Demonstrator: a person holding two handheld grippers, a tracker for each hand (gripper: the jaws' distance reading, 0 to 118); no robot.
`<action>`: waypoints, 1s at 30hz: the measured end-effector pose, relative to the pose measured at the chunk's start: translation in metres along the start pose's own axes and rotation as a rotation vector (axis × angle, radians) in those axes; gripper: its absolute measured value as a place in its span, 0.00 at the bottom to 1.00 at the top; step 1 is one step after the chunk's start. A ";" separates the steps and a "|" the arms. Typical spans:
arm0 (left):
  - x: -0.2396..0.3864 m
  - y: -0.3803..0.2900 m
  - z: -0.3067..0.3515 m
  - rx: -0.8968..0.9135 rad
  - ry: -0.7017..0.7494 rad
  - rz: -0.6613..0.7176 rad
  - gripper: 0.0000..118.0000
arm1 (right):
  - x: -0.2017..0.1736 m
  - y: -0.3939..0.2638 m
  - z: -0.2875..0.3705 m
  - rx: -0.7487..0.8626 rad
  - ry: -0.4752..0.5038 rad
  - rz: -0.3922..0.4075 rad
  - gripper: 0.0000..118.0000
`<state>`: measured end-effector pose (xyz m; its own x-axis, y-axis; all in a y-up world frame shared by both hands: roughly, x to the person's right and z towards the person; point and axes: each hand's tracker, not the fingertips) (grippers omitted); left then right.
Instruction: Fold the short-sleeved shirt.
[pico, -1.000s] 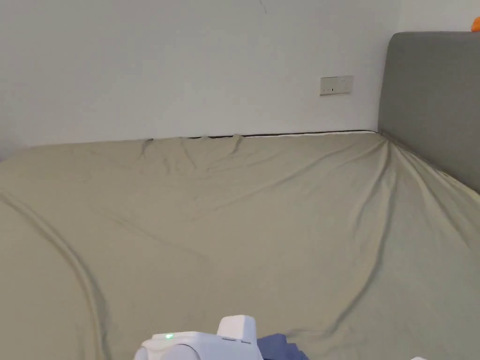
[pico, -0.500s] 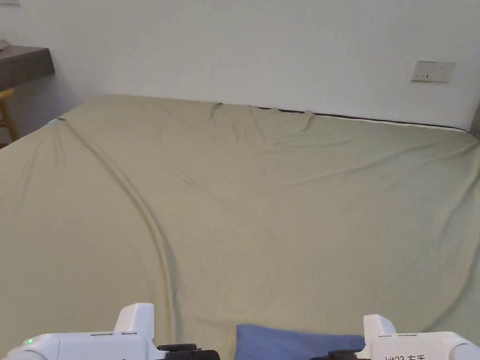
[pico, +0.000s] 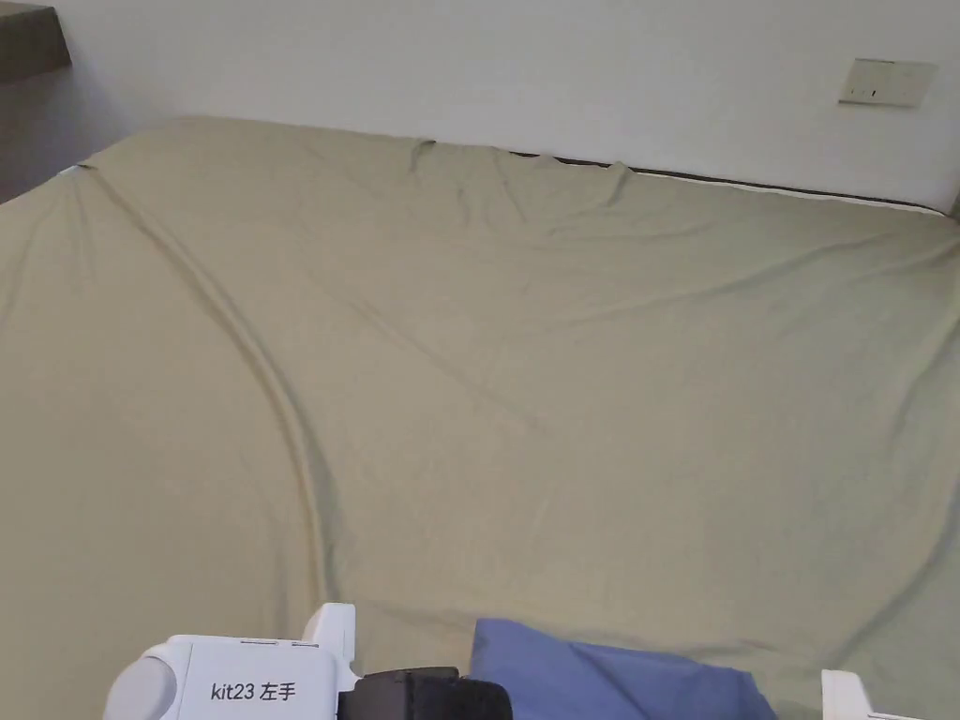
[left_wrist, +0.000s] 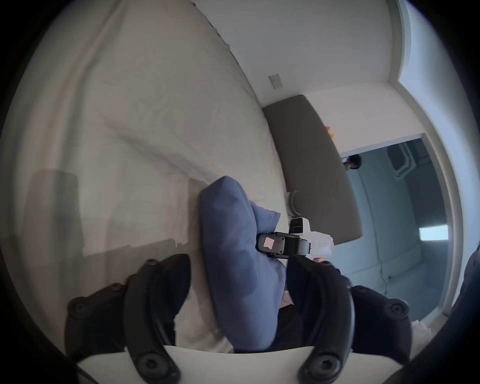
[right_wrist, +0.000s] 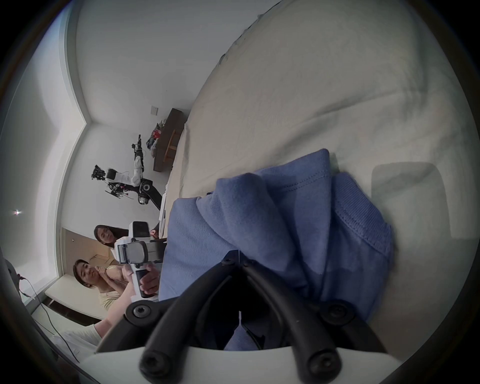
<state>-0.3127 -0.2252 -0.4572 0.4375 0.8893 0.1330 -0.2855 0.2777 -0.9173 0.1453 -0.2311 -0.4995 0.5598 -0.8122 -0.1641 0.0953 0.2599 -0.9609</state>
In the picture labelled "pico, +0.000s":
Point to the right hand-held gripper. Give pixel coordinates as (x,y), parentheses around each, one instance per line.
(847,697)

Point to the dark wooden shelf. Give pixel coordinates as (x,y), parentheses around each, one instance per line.
(30,37)

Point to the beige wall socket plate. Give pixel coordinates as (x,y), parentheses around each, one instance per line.
(887,82)

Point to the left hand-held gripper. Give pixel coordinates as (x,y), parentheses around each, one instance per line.
(240,675)

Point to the bed with pale green sheet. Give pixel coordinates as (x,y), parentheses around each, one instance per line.
(525,360)

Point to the blue garment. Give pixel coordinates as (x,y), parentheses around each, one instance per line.
(622,675)

